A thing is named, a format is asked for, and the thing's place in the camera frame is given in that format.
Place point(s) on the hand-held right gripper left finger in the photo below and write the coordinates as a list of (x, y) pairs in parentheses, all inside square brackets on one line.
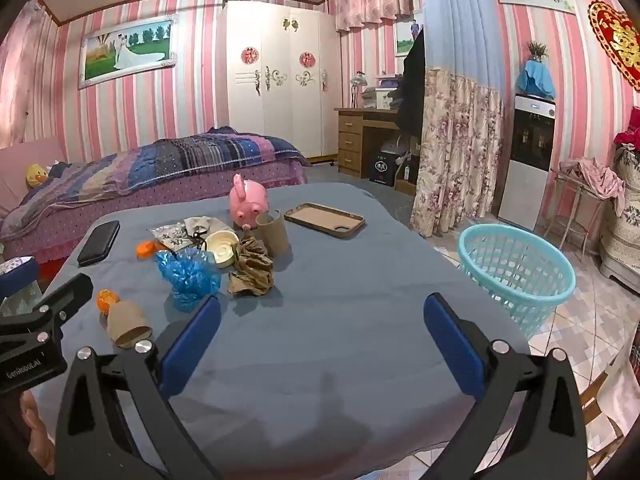
[(192, 345)]

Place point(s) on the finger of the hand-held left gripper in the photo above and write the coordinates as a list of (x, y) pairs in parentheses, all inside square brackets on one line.
[(70, 292), (17, 275)]

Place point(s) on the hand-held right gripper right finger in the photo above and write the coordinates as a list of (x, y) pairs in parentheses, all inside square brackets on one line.
[(452, 345)]

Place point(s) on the squashed cardboard tube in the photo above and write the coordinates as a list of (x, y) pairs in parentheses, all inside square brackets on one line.
[(127, 322)]

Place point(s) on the blue plastic bag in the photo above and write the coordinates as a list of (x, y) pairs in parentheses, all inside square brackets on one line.
[(187, 272)]

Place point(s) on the teal plastic basket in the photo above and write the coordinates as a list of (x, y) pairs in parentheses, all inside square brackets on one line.
[(520, 280)]

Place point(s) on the brown paper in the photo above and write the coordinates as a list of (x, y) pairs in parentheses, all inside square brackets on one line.
[(252, 270)]

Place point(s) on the printed foil wrapper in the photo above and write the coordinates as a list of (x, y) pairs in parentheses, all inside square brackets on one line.
[(172, 235)]

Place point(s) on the person's left hand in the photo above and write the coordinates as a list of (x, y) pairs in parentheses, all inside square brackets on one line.
[(37, 420)]

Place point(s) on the black phone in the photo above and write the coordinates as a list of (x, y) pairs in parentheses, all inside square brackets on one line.
[(98, 242)]

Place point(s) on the yellow duck plush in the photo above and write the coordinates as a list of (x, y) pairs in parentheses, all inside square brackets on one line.
[(36, 176)]

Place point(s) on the pink headboard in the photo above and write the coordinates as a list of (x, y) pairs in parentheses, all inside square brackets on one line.
[(30, 152)]

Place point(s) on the bed with purple skirt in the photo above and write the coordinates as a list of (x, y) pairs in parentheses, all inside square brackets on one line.
[(150, 192)]

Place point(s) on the blue-grey table cloth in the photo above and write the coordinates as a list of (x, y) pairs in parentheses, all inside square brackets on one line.
[(325, 320)]

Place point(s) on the pink piggy bank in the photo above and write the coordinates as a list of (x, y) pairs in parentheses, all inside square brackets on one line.
[(250, 200)]

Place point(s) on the plaid blanket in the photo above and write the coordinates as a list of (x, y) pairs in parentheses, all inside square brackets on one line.
[(175, 160)]

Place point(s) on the pale printed cloth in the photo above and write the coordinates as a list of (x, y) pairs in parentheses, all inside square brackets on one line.
[(622, 385)]

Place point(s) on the tan phone case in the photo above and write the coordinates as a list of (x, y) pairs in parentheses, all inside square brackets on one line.
[(322, 220)]

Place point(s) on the white water dispenser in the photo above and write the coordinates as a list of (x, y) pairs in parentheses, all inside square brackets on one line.
[(525, 175)]

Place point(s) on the black box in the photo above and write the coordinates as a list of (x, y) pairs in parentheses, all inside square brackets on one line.
[(382, 170)]

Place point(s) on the metal stand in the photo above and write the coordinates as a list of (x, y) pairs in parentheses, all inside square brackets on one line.
[(575, 200)]

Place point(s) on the white bag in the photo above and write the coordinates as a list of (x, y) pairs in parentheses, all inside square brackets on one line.
[(392, 150)]

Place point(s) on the pink window curtain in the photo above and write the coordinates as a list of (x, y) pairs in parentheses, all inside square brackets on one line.
[(22, 70)]

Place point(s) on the floral covered appliance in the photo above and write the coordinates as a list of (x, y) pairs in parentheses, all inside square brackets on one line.
[(625, 220)]

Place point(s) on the pink cloth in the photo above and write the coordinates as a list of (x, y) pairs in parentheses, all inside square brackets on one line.
[(602, 177)]

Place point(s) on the wooden desk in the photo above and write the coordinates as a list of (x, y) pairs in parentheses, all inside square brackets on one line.
[(352, 135)]

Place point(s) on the blue and floral curtain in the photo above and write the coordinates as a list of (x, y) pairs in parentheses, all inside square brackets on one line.
[(460, 110)]

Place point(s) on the framed wedding poster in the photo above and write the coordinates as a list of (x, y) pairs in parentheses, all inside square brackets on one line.
[(130, 50)]

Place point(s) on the white wardrobe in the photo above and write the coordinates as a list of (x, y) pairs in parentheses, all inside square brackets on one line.
[(280, 110)]

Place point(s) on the white box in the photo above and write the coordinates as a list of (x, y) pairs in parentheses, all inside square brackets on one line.
[(377, 99)]

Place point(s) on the dark hanging garment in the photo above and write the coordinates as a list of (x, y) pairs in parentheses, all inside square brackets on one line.
[(412, 90)]

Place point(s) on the purple box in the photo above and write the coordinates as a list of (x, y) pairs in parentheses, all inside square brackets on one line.
[(389, 81)]

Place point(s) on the blue cloth cover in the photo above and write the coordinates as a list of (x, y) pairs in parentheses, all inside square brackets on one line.
[(535, 80)]

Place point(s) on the desk lamp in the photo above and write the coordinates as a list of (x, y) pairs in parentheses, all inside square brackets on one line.
[(357, 82)]

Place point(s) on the small potted plant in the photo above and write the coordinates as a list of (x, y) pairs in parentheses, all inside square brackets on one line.
[(537, 51)]

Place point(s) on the pink floral valance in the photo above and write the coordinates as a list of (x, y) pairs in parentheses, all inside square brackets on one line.
[(375, 0)]

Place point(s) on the small wall photo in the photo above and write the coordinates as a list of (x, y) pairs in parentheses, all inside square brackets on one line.
[(402, 41)]

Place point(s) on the red heart wall decoration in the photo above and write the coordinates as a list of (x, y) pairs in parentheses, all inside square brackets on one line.
[(617, 40)]

